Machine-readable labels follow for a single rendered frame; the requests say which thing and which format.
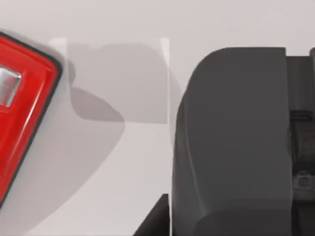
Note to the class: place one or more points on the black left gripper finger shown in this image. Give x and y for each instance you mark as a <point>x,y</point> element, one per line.
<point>160,218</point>

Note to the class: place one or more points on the red stapler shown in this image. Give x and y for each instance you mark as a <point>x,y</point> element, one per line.
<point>22,103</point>

